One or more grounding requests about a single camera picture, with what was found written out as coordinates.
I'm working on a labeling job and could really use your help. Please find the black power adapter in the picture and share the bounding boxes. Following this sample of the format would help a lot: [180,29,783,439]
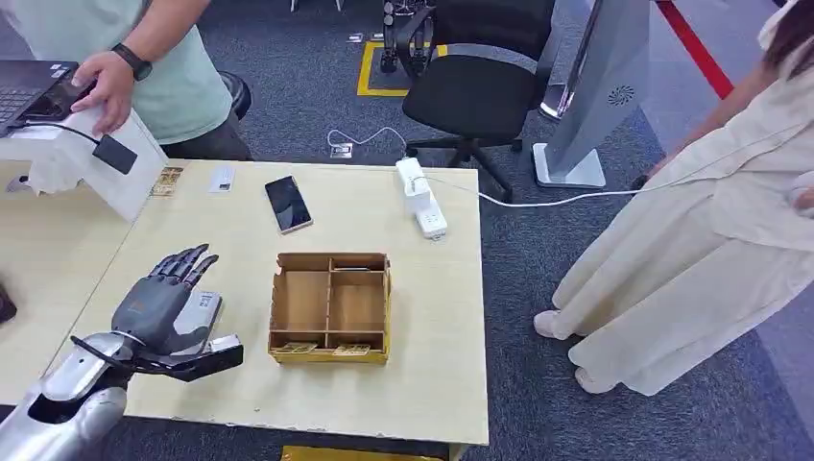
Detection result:
[92,133,138,176]

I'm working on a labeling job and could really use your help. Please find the wooden divided card box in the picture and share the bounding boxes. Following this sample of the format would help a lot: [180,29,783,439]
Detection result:
[267,252,393,366]

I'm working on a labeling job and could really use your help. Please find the black laptop cable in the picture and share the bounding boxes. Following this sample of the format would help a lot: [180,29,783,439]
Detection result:
[15,122,103,148]

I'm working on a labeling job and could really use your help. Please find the white laptop stand box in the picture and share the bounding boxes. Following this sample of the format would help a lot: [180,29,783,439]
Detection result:
[0,108,170,223]

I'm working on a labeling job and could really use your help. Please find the dark object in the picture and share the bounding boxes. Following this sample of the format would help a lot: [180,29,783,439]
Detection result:
[0,282,18,325]

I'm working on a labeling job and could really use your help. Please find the black smartphone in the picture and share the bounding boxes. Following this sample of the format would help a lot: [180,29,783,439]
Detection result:
[264,175,314,235]

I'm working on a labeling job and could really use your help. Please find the black office chair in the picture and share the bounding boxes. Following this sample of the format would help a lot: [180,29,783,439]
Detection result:
[395,0,558,204]

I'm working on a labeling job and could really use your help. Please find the yellow floor tape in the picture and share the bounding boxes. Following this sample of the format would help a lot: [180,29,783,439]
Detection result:
[357,40,449,98]

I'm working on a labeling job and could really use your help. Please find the silver standing kiosk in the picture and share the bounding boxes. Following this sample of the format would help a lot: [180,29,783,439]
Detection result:
[533,0,653,189]

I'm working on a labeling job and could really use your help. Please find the dark grey laptop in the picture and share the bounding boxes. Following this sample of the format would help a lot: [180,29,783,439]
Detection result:
[0,60,97,138]

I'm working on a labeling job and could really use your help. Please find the white power strip cord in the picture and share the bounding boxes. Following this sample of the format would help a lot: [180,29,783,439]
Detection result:
[326,126,410,161]

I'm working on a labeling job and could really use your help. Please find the small white card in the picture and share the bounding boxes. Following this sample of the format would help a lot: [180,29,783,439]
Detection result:
[208,165,236,193]

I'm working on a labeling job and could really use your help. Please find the red floor tape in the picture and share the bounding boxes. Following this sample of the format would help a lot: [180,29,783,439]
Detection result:
[655,0,735,101]

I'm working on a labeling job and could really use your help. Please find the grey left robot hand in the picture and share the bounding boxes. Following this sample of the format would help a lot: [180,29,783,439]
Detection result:
[110,243,221,357]

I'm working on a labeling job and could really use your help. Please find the white printed card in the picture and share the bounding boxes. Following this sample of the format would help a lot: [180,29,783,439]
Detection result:
[173,291,223,355]

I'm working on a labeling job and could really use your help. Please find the black robot legs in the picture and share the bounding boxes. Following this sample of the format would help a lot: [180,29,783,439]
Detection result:
[380,0,440,81]

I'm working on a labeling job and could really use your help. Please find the black wristwatch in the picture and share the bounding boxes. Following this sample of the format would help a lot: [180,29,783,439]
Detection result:
[110,42,154,82]

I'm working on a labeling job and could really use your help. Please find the person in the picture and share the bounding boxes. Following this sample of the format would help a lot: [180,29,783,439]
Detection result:
[0,0,253,161]
[533,0,814,397]

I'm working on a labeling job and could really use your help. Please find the white charger plug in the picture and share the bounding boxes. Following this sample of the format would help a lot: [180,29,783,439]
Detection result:
[406,177,434,215]

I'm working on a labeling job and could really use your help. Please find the white charger cable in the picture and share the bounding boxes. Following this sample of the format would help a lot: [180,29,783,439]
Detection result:
[416,173,720,210]

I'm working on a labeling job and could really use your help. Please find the person's left hand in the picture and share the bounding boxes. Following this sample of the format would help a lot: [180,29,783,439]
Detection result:
[71,50,136,136]

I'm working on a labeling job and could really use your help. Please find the white power strip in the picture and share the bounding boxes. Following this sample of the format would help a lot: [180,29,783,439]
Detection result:
[395,158,448,241]

